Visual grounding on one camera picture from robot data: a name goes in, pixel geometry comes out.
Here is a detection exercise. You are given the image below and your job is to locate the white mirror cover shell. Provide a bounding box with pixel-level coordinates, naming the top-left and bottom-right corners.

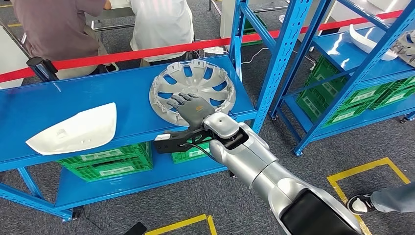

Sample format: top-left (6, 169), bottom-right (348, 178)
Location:
top-left (25, 102), bottom-right (117, 156)
top-left (349, 24), bottom-right (398, 61)

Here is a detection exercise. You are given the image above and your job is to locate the black camera cable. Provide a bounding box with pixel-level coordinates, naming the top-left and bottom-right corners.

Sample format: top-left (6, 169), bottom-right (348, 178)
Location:
top-left (183, 142), bottom-right (224, 163)

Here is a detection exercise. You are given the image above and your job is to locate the blue metal shelf rack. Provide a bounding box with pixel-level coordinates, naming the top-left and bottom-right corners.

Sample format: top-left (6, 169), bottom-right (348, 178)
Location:
top-left (0, 0), bottom-right (314, 223)
top-left (271, 0), bottom-right (415, 156)

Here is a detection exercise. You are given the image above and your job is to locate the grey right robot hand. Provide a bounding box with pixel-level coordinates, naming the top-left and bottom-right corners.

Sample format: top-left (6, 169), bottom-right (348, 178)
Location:
top-left (166, 92), bottom-right (216, 130)

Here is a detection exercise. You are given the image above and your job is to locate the black camera bracket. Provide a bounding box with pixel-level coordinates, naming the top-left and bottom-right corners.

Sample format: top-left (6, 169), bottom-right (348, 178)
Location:
top-left (153, 128), bottom-right (215, 154)

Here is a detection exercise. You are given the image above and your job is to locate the yellow floor tape square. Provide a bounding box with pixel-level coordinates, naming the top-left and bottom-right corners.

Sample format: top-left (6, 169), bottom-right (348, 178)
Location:
top-left (144, 214), bottom-right (218, 235)

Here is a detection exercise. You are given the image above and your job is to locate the green plastic crate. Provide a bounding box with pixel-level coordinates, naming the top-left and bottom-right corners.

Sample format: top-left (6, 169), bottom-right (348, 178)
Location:
top-left (369, 87), bottom-right (415, 110)
top-left (241, 14), bottom-right (268, 46)
top-left (387, 76), bottom-right (415, 97)
top-left (296, 87), bottom-right (378, 128)
top-left (304, 55), bottom-right (394, 109)
top-left (56, 142), bottom-right (152, 166)
top-left (66, 158), bottom-right (153, 182)
top-left (171, 142), bottom-right (211, 165)

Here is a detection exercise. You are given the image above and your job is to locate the red barrier belt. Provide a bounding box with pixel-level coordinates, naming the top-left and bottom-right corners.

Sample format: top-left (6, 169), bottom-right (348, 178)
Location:
top-left (0, 9), bottom-right (404, 83)

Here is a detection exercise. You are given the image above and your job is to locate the black flat plate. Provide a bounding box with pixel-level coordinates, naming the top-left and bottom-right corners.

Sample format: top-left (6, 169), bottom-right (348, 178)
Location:
top-left (123, 222), bottom-right (147, 235)

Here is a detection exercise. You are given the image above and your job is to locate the black stanchion post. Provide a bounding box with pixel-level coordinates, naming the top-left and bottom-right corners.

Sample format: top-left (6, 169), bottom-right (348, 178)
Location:
top-left (26, 56), bottom-right (60, 82)

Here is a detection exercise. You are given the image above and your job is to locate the white cabinet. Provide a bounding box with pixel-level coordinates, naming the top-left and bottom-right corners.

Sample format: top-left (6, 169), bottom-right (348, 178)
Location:
top-left (0, 25), bottom-right (33, 90)
top-left (220, 0), bottom-right (242, 40)

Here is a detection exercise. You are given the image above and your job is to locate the white floor cable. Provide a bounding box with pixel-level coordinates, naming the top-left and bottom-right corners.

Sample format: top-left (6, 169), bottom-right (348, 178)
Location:
top-left (241, 47), bottom-right (270, 65)

